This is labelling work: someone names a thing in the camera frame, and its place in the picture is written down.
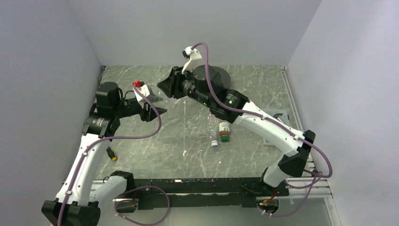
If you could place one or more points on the clear plastic tray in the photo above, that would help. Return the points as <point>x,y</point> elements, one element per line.
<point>280,115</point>

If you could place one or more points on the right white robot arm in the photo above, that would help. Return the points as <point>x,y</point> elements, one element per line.
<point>231,106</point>

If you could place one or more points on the aluminium rail right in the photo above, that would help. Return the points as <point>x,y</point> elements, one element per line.
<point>317,176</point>

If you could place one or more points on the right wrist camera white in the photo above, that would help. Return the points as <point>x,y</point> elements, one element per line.
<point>194,59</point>

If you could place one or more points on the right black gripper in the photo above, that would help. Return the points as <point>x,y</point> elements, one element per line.
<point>171,85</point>

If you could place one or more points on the black round disc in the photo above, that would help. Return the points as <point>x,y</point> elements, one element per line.
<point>225,76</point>

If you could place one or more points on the clear bottle white cap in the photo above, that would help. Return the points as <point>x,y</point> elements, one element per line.
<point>212,129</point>

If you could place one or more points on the black yellow screwdriver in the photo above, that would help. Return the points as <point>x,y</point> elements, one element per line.
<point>111,154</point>

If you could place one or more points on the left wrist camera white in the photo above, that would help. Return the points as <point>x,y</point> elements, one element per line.
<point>141,89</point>

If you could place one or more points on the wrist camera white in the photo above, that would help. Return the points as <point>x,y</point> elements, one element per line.
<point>194,59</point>
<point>141,89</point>

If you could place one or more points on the brown bottle green cap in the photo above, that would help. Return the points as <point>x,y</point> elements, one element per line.
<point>224,131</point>

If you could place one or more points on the black base frame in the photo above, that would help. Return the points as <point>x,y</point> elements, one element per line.
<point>197,192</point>

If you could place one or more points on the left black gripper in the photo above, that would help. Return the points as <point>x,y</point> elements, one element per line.
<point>148,115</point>

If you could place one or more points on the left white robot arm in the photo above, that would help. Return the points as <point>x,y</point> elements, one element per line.
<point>76,204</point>

